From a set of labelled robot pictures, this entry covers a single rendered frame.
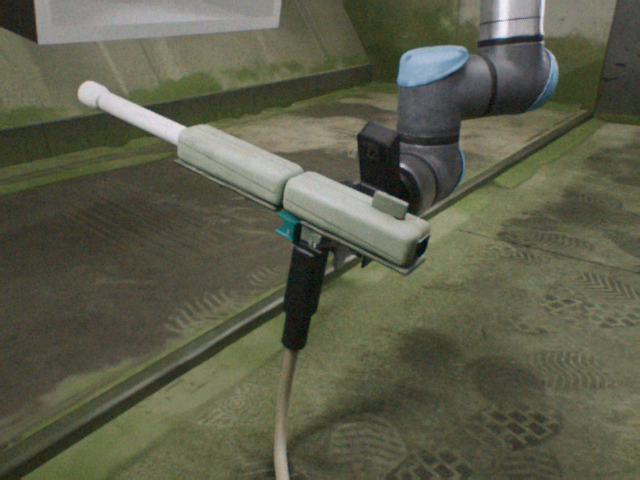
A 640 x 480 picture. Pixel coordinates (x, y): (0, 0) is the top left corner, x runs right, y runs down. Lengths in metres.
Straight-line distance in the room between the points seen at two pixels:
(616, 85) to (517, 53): 1.92
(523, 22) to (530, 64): 0.06
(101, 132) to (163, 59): 0.41
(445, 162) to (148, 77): 1.56
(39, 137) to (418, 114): 1.38
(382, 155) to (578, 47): 2.19
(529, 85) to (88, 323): 0.77
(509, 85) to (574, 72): 1.95
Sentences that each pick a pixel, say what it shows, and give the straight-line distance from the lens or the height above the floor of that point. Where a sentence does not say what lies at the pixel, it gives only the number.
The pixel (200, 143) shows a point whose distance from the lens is 0.68.
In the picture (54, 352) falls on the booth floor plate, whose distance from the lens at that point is 1.01.
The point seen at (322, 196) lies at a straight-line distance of 0.59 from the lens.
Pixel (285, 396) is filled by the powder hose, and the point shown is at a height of 0.08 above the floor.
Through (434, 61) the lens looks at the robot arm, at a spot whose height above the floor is 0.46.
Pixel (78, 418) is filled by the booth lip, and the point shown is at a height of 0.04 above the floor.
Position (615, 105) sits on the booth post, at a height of 0.07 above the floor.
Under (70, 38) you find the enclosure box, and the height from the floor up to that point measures 0.47.
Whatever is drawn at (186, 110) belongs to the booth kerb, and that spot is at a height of 0.12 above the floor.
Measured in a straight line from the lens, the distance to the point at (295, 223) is 0.62.
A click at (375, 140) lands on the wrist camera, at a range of 0.68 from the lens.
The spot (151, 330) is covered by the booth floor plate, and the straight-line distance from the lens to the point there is 1.01.
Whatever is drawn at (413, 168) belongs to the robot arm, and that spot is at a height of 0.34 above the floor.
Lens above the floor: 0.56
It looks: 23 degrees down
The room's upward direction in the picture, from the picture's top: straight up
